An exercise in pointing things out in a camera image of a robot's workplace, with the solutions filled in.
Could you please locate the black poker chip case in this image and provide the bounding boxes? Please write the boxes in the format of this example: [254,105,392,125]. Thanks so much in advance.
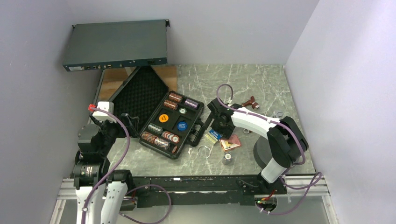
[109,66,207,159]

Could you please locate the red card deck box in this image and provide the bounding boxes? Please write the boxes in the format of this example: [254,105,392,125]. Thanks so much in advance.
[219,134,241,152]

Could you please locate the brown pipe fitting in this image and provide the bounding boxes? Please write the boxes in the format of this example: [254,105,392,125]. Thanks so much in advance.
[241,96,260,110]

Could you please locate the dark grey disc weight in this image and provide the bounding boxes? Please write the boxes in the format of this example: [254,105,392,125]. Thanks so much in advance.
[253,136,273,169]

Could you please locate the dark green rack unit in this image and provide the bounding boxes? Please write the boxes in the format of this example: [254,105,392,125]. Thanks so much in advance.
[62,19,170,71]

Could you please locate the orange blue chip stack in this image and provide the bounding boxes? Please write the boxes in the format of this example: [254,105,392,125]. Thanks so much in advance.
[154,137,170,150]

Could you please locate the yellow big blind button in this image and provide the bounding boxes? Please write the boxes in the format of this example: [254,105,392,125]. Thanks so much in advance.
[158,113,169,123]

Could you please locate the red yellow blue chip stack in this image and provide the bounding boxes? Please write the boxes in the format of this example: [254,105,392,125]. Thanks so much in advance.
[141,131,157,144]

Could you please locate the blue small blind button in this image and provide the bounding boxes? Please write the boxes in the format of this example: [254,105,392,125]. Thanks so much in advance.
[177,121,188,131]

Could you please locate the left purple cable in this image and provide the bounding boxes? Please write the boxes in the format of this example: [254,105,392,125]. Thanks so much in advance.
[81,106,172,224]

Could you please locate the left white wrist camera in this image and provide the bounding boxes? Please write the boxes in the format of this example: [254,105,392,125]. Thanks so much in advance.
[88,101,116,122]

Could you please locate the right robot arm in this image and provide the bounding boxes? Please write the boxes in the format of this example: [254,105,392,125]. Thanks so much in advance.
[208,99,309,194]

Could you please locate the orange black chip stack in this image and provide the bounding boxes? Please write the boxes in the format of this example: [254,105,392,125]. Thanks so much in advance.
[169,92,183,103]
[163,100,178,110]

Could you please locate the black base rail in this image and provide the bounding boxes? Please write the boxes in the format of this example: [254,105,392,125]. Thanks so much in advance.
[127,175,287,208]

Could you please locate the blue white card deck box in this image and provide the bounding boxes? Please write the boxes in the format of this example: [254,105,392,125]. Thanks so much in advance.
[205,129,222,144]

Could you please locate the green white single chip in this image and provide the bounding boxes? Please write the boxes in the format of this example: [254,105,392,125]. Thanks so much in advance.
[179,108,187,114]

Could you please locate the wooden board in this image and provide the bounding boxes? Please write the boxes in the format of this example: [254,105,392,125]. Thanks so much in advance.
[98,65,177,101]

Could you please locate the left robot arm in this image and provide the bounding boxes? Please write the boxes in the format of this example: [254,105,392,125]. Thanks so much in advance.
[72,114,135,224]

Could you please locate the purple chip stack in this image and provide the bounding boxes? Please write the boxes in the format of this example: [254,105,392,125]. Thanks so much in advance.
[184,98,199,110]

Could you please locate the grey chip stack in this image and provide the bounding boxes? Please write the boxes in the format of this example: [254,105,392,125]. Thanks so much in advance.
[222,153,233,165]

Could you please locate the red white loose chips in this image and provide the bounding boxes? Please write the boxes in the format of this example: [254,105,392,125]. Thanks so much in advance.
[161,131,180,143]

